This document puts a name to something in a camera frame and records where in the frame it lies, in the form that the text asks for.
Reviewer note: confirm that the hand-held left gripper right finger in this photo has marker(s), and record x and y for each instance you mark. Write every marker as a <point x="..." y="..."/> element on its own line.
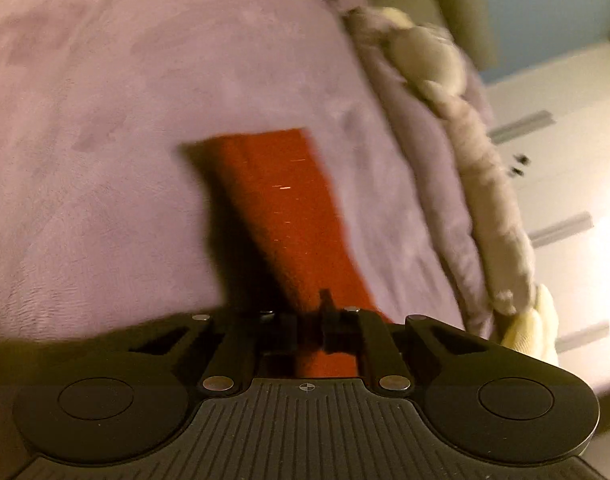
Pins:
<point x="335" y="331"/>

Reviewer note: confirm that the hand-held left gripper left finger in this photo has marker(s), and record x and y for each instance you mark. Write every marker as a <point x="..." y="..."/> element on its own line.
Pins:
<point x="284" y="334"/>

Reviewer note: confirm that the red knit sweater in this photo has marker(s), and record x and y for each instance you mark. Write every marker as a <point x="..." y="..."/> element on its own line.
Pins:
<point x="285" y="210"/>

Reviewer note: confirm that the cream flower plush pillow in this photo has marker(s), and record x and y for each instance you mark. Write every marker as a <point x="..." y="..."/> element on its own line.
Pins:
<point x="532" y="330"/>

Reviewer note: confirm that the purple rumpled duvet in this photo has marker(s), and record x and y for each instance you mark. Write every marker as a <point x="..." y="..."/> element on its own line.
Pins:
<point x="415" y="125"/>

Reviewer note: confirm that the white wardrobe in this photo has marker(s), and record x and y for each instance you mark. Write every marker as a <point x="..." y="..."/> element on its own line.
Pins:
<point x="570" y="210"/>

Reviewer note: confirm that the purple fleece bed blanket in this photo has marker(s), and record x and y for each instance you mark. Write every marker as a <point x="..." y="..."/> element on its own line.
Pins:
<point x="110" y="135"/>

